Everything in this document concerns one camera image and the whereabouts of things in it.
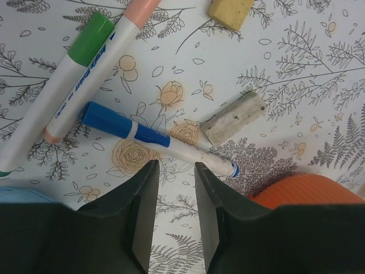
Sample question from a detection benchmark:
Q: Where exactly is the light blue cloth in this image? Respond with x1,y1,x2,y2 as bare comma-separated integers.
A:
0,187,70,208

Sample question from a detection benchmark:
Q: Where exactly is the small tan eraser block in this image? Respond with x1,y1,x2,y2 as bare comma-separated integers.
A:
208,0,254,31

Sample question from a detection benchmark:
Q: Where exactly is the blue capped marker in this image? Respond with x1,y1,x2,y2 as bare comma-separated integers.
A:
82,102,240,178

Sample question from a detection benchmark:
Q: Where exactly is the orange round divided organizer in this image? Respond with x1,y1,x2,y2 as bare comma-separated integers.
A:
249,174,364,209

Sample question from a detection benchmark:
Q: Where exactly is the green capped marker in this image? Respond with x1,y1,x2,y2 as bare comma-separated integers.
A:
1,11,114,177

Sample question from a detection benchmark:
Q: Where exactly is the orange capped marker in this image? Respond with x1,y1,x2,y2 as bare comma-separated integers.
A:
44,0,160,144

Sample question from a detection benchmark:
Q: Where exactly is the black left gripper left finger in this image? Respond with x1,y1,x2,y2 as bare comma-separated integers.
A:
1,160,159,273

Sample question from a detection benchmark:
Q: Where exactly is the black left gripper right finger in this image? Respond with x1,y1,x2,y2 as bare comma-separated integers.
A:
194,162,364,273

